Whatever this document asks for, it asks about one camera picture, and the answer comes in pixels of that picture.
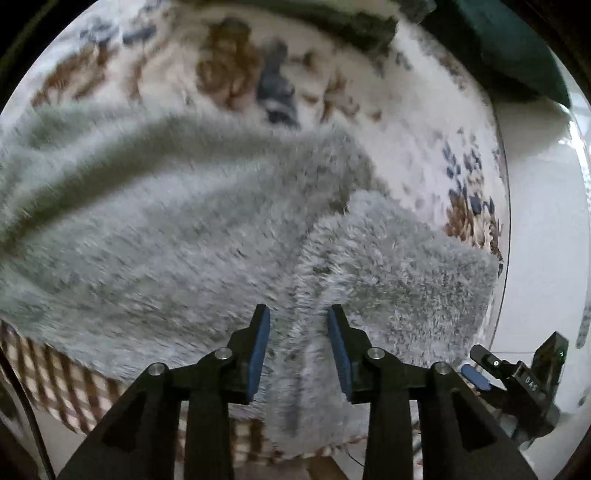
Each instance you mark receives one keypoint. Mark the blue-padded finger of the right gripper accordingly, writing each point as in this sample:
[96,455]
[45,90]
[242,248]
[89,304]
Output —
[474,377]

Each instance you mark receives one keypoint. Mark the grey fluffy pants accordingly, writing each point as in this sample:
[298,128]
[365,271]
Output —
[132,235]

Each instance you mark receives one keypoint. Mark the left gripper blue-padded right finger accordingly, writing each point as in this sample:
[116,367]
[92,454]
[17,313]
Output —
[459,438]

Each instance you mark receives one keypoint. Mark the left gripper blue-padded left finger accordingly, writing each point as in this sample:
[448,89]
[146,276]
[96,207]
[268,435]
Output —
[136,439]

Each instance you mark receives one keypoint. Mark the floral bed cover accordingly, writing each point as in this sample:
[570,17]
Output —
[422,119]

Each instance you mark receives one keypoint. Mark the dark green blanket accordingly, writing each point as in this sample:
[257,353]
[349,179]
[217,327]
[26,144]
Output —
[499,49]

